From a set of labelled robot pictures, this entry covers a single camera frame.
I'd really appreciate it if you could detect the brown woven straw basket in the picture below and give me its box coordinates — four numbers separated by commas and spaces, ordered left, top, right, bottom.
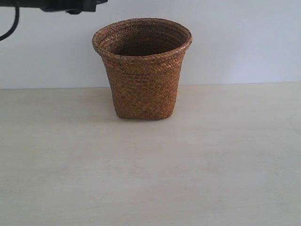
92, 18, 192, 120

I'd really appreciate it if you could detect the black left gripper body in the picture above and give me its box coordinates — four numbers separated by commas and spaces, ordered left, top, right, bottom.
40, 0, 109, 15

